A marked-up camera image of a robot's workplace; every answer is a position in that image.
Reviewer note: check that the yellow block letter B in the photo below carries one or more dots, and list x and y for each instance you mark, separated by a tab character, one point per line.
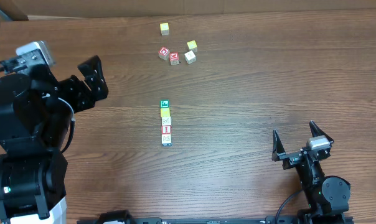
165	112

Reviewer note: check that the red block with circle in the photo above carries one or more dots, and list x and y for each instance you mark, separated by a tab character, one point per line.
164	53

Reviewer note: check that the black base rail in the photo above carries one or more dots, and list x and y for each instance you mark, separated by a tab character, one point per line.
124	216

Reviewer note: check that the yellow block upper right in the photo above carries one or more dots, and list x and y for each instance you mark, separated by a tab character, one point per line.
192	46

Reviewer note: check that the red block letter M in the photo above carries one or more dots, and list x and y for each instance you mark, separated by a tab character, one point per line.
174	58

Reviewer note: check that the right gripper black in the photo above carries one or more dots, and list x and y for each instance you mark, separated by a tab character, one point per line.
296	157

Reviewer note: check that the cardboard back wall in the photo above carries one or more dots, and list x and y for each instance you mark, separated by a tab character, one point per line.
21	9

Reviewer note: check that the red block letter I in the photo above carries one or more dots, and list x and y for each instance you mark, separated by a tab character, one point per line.
166	129

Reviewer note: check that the white block right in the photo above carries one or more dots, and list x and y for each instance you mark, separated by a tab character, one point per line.
190	57

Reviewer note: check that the yellow block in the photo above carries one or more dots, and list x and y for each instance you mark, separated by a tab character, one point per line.
192	46
164	28

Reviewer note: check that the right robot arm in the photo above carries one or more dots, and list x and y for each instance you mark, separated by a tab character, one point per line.
327	196

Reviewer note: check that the green letter block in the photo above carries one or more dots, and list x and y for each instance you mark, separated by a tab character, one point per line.
164	104

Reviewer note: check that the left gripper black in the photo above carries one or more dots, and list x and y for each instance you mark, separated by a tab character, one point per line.
79	92

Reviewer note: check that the white block with blue side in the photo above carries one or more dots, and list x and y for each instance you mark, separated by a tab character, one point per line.
166	140

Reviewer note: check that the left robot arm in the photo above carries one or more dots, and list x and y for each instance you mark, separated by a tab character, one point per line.
36	128

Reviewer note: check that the white block green side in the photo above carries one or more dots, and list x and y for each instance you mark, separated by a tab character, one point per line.
166	121

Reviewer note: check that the yellow block far top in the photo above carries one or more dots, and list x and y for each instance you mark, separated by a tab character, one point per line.
164	28

